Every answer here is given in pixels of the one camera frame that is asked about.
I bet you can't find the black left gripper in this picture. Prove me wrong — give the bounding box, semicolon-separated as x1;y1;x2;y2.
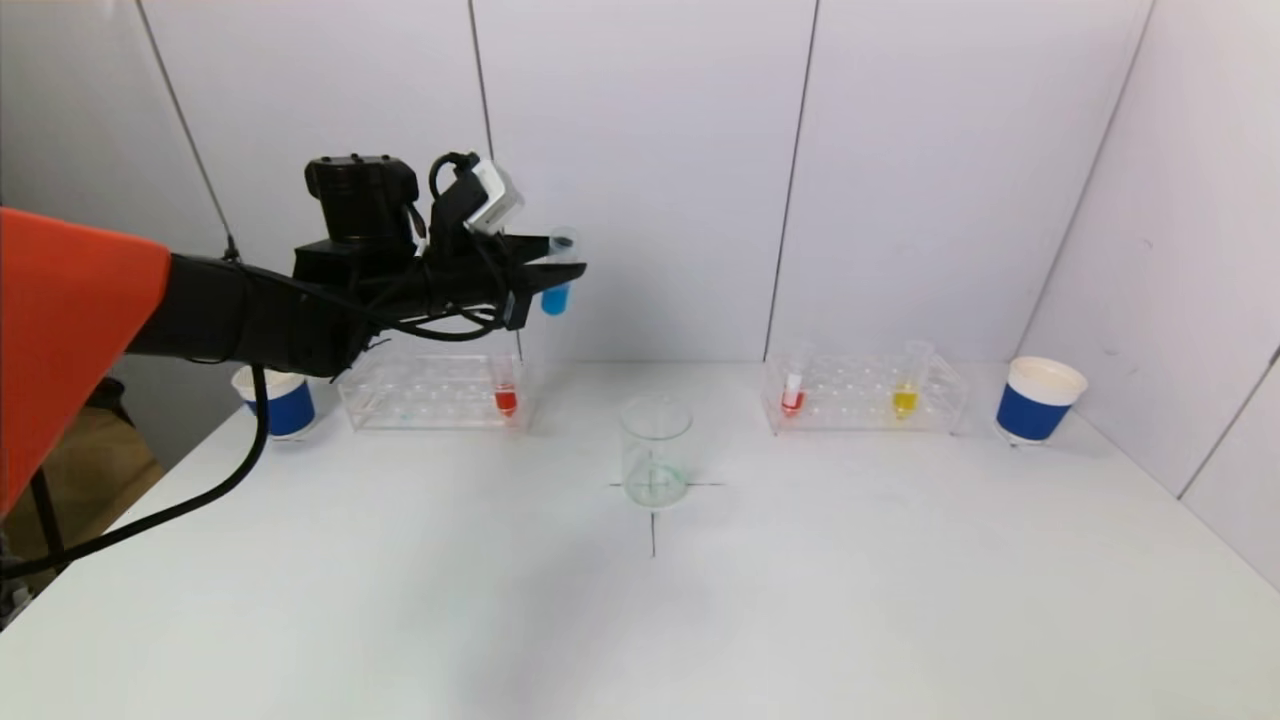
427;233;588;331

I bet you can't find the blue pigment test tube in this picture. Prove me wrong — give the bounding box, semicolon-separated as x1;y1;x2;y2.
540;227;582;317

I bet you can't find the red pigment test tube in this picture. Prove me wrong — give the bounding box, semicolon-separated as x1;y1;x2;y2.
491;345;522;419

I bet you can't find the clear acrylic test tube rack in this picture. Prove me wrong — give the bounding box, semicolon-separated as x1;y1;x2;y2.
762;350;969;437
338;350;532;434

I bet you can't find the clear glass beaker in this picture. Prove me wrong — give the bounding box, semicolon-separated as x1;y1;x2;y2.
619;396;695;510

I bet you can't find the red and white pigment tube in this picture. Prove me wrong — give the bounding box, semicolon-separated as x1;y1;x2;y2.
781;343;810;419

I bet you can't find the yellow pigment test tube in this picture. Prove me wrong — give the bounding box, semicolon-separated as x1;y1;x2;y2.
890;340;935;422

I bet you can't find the blue white paper cup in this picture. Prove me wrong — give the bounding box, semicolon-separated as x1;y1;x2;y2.
994;357;1088;448
232;365;319;442

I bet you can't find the black background stand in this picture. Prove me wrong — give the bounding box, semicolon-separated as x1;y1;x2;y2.
25;465;71;561

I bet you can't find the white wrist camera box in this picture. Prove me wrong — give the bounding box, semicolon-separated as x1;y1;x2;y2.
468;158;525;237

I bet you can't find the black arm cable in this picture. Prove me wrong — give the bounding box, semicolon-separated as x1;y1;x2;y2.
0;362;273;583

